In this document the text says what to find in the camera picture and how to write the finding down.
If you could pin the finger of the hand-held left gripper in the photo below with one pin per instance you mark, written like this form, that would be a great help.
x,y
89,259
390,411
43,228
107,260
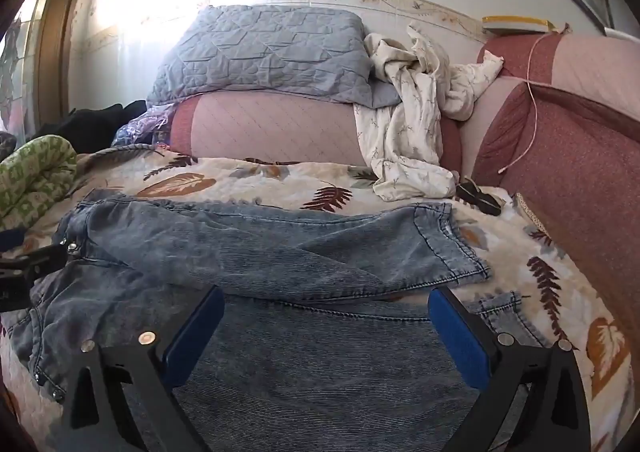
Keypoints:
x,y
11,239
45,261

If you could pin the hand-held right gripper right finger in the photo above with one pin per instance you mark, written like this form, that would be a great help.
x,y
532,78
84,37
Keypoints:
x,y
462,342

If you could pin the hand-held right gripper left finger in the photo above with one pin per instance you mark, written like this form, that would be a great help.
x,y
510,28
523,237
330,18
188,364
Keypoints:
x,y
195,339

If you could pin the blue denim pants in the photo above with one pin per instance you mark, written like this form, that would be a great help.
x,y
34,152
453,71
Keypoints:
x,y
300,252

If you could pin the green patterned blanket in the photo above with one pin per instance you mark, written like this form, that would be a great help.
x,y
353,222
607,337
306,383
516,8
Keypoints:
x,y
35,172

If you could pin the black cloth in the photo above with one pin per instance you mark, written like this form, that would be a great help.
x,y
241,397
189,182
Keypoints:
x,y
95,124

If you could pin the small black object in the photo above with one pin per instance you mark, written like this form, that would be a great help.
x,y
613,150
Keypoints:
x,y
482,199

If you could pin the leaf print blanket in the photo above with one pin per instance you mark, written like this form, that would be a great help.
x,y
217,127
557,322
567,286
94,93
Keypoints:
x,y
240,182

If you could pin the purple plastic bag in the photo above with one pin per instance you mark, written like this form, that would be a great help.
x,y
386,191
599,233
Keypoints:
x,y
142,127

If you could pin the large maroon cushion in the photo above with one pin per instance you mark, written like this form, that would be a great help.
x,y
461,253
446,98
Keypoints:
x,y
575,182

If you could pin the white floral cloth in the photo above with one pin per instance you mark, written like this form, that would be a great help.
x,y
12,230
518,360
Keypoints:
x,y
400,132

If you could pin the pink quilted bolster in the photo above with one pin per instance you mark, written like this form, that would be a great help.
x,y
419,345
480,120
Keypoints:
x,y
270,127

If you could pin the grey quilted pillow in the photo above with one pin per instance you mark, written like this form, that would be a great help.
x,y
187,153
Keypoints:
x,y
260,47

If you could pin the pink maroon striped cushion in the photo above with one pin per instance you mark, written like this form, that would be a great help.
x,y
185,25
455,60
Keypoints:
x,y
590,62

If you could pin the yellow book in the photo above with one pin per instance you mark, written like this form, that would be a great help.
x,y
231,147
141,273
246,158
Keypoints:
x,y
515,24

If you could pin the wooden door frame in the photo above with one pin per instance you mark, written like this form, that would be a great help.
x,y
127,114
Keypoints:
x,y
55,57

